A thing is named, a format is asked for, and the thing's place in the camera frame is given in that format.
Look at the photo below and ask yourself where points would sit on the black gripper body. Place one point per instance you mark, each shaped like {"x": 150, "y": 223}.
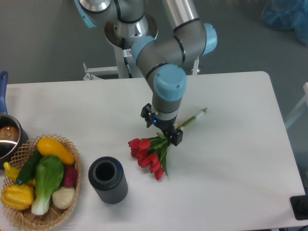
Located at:
{"x": 165, "y": 122}

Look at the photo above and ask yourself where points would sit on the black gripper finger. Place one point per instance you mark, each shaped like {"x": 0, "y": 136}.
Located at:
{"x": 175, "y": 137}
{"x": 146, "y": 113}

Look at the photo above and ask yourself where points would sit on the red tulip bouquet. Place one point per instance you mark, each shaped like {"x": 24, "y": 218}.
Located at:
{"x": 152, "y": 152}

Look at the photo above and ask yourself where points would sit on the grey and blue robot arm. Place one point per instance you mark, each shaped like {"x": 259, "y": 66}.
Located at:
{"x": 167, "y": 82}

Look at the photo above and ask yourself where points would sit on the dark grey ribbed vase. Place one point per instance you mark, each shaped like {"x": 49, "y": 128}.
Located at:
{"x": 107, "y": 177}

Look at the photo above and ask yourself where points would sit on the red radish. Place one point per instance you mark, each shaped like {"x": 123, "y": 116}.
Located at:
{"x": 70, "y": 176}

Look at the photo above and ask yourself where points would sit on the yellow squash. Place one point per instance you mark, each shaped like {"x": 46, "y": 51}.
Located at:
{"x": 49, "y": 146}

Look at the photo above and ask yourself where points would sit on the green bok choy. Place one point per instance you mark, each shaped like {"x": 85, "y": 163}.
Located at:
{"x": 48, "y": 176}

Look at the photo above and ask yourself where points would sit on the white garlic bulb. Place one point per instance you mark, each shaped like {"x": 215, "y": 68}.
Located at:
{"x": 63, "y": 197}

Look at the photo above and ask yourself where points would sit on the woven wicker basket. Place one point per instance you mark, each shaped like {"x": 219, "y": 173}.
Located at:
{"x": 24, "y": 220}

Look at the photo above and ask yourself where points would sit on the dark green cucumber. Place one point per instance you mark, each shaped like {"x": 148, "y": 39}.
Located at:
{"x": 28, "y": 170}

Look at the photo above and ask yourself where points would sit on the black device at table edge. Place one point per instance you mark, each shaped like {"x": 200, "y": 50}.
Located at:
{"x": 300, "y": 206}

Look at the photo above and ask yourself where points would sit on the small yellow gourd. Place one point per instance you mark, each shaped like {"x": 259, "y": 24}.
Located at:
{"x": 11, "y": 172}

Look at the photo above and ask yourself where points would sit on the yellow bell pepper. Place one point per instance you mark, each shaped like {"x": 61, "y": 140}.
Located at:
{"x": 18, "y": 197}

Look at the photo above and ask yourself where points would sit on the blue plastic bag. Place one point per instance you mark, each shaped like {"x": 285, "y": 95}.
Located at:
{"x": 286, "y": 15}

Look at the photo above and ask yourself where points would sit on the white frame at right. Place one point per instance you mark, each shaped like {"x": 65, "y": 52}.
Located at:
{"x": 298, "y": 109}

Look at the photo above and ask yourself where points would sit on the blue handled saucepan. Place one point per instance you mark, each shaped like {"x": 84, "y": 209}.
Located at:
{"x": 12, "y": 135}

